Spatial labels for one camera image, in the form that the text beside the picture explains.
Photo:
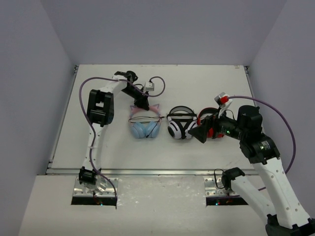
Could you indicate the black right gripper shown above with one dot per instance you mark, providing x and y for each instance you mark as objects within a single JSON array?
[{"x": 200, "y": 132}]

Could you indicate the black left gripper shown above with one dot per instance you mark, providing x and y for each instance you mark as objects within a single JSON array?
[{"x": 141, "y": 101}]

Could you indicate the pink and blue cat-ear headphones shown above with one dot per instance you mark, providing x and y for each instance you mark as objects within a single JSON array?
[{"x": 138, "y": 129}]

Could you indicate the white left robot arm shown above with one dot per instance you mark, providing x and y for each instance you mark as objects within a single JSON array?
[{"x": 99, "y": 114}]

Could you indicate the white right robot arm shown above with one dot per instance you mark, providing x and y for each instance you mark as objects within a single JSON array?
[{"x": 282, "y": 213}]

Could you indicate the red and black headphones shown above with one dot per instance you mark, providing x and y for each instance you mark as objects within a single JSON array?
[{"x": 200, "y": 118}]

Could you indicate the white and black headphones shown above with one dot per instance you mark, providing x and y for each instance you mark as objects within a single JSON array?
[{"x": 181, "y": 119}]

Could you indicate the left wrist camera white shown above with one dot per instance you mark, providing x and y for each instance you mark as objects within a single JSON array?
[{"x": 149, "y": 86}]

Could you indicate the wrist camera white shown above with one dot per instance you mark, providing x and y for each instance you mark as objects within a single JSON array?
[
  {"x": 149, "y": 86},
  {"x": 223, "y": 102}
]

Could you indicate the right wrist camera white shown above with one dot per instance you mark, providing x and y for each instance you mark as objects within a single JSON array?
[{"x": 223, "y": 102}]

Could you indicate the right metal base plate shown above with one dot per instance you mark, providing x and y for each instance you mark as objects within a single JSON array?
[{"x": 215, "y": 188}]

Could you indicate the metal base plate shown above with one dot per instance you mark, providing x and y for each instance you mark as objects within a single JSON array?
[
  {"x": 102, "y": 189},
  {"x": 215, "y": 188}
]

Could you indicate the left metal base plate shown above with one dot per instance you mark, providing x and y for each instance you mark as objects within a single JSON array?
[{"x": 102, "y": 189}]

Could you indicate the metal table edge rail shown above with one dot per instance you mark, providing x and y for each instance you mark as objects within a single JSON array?
[{"x": 138, "y": 172}]

